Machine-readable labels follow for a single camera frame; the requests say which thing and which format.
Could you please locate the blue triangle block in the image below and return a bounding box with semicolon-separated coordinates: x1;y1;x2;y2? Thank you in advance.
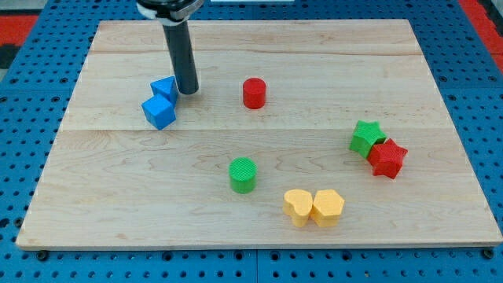
150;76;179;105

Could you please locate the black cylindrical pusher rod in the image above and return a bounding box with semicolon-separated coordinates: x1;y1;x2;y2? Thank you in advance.
163;21;199;95

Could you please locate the red star block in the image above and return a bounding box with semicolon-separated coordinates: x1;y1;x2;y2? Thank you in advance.
367;139;408;179

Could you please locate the green star block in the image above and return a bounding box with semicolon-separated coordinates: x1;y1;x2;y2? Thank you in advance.
349;120;387;159

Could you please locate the red cylinder block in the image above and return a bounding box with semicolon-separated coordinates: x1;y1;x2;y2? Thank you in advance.
242;77;266;109

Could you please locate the yellow heart block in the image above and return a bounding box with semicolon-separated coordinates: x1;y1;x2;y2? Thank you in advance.
282;189;314;227

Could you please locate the wooden board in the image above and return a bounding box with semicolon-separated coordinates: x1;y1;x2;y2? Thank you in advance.
16;20;502;251

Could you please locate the yellow hexagon block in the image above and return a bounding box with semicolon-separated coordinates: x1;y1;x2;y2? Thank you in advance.
310;189;345;227

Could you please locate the green cylinder block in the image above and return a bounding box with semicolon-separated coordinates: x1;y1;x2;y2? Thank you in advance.
229;157;257;194

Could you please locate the blue cube block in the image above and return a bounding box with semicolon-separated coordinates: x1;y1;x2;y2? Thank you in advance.
141;94;176;130

